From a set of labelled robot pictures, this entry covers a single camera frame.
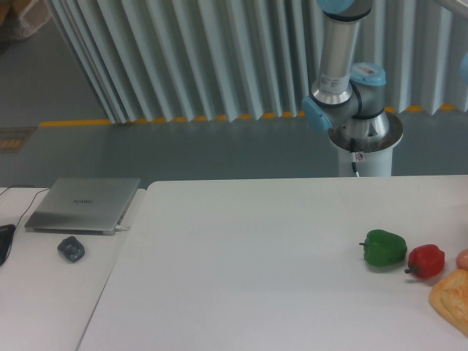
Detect black laptop cable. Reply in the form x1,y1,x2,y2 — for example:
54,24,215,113
0,184,51,235

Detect red bell pepper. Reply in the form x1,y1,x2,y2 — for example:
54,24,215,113
404,244,445,279

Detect silver closed laptop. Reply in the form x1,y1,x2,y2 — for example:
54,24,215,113
25,178,140,235

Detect dark grey mouse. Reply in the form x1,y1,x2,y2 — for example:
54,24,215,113
57,236,86,263

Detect black keyboard edge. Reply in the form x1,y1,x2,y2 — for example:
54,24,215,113
0,224,16,265

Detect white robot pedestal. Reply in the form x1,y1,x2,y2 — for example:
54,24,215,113
336,147,393,177

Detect white pleated curtain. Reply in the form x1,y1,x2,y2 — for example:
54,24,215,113
48,1,467,124

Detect white robot base cable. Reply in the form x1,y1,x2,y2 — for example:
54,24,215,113
349,137,361,178

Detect green bell pepper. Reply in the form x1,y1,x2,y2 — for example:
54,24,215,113
360,229,407,267

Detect golden bread loaf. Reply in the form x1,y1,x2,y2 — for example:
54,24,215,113
429,269,467,336

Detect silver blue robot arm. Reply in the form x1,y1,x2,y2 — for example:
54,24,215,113
302,1,467,149

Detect pink round fruit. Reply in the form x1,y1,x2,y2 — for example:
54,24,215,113
456,249,468,271

